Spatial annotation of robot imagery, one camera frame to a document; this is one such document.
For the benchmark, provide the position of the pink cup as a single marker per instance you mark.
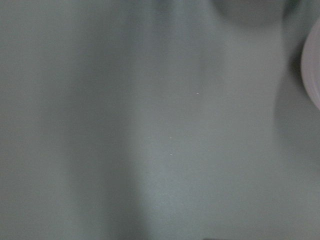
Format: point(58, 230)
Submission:
point(310, 64)

